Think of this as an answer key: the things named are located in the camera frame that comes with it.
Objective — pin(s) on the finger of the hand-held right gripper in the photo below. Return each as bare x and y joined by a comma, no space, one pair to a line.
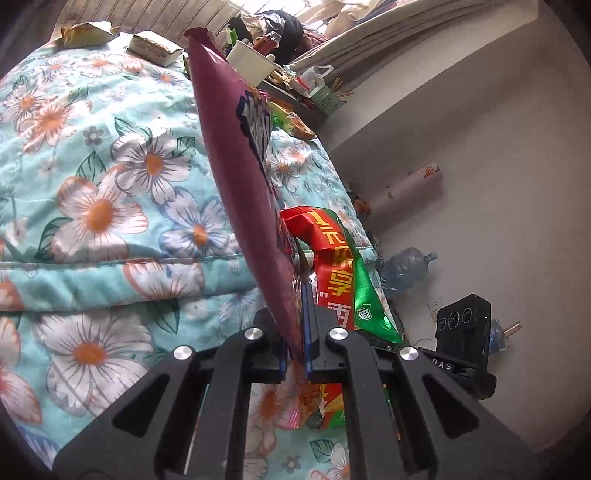
383,344

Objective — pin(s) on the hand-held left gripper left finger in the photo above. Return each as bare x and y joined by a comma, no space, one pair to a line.
268,344

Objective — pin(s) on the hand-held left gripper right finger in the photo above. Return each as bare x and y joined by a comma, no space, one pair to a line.
318,344

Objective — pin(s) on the red and green snack bag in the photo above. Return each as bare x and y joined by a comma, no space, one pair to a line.
341,277

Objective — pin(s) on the purple snack bag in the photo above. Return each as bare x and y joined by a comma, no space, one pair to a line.
235,161

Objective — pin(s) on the large clear water bottle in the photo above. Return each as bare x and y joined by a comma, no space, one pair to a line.
408,270

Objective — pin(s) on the pink paper roll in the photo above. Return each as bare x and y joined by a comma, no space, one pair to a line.
406,191

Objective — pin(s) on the floral light blue blanket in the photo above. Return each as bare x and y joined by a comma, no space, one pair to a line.
115,207

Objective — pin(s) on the orange snack packet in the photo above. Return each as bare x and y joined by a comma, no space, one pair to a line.
302,128

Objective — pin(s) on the green snack packet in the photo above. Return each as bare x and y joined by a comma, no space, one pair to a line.
282,115

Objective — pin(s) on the dark desk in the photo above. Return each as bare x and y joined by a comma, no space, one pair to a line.
300,105

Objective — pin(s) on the green plastic basket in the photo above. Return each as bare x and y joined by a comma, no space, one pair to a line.
327,98

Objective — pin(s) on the white plastic bag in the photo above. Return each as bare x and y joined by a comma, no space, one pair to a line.
314,74

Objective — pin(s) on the white paper cup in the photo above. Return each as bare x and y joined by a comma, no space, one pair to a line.
251,62

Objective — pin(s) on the grey curtain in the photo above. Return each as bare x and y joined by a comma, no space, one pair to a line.
415,37

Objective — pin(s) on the black bag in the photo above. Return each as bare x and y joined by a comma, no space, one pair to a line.
284,30

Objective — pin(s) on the brown cardboard box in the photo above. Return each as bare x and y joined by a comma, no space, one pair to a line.
154,48

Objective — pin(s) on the cream cloth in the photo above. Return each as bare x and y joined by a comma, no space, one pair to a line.
360,16

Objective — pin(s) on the metal window grille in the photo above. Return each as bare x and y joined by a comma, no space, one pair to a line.
157,18

